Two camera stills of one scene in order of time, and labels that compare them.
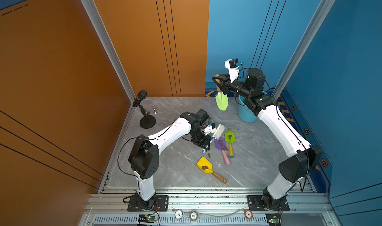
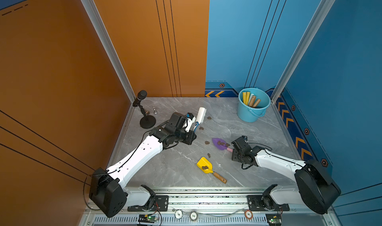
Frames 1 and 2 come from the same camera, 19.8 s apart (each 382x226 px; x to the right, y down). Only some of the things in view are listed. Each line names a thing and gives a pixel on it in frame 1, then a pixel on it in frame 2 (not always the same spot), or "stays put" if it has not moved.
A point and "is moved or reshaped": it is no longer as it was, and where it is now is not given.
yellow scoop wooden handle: x=206 y=167 stays put
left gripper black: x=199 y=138 → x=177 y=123
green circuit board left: x=147 y=218 stays put
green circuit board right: x=274 y=219 stays put
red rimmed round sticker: x=248 y=214 stays put
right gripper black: x=226 y=80 → x=234 y=156
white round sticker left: x=178 y=214 stays put
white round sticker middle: x=193 y=215 stays put
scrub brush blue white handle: x=217 y=135 is moved or reshaped
